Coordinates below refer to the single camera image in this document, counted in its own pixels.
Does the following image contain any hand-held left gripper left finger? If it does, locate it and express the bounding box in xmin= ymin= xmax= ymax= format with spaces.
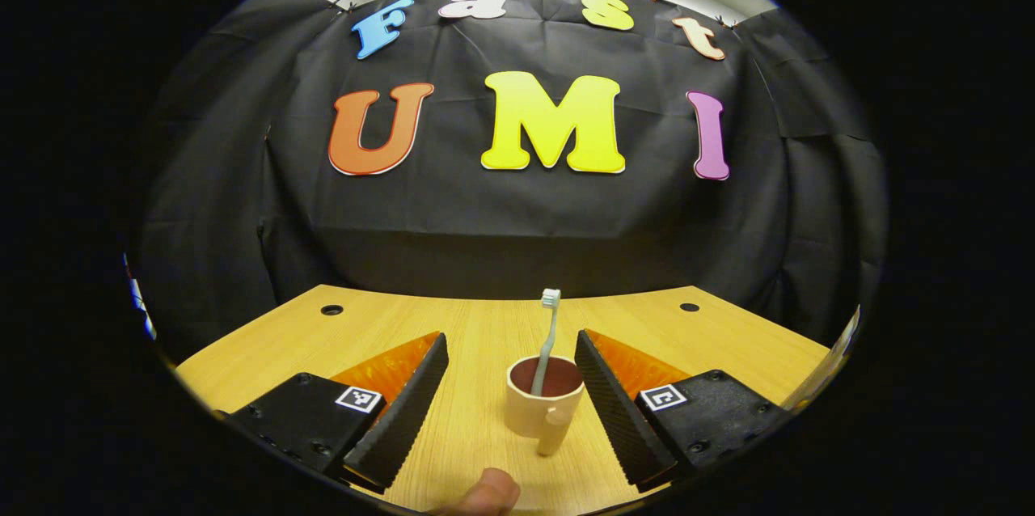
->
xmin=226 ymin=332 xmax=450 ymax=494

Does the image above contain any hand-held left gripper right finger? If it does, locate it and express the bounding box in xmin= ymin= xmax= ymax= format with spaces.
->
xmin=574 ymin=328 xmax=793 ymax=493

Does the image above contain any beige cup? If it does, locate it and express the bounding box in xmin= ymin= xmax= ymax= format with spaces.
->
xmin=506 ymin=354 xmax=585 ymax=456

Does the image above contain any pale green toothbrush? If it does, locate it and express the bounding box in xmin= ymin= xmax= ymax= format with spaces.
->
xmin=530 ymin=288 xmax=562 ymax=397

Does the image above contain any white toothpaste tube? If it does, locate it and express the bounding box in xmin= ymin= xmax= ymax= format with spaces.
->
xmin=780 ymin=306 xmax=860 ymax=412

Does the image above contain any wooden desktop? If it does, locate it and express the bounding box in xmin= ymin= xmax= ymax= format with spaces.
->
xmin=174 ymin=283 xmax=834 ymax=516

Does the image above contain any black backdrop cloth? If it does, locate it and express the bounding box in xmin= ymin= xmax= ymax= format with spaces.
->
xmin=133 ymin=0 xmax=886 ymax=355

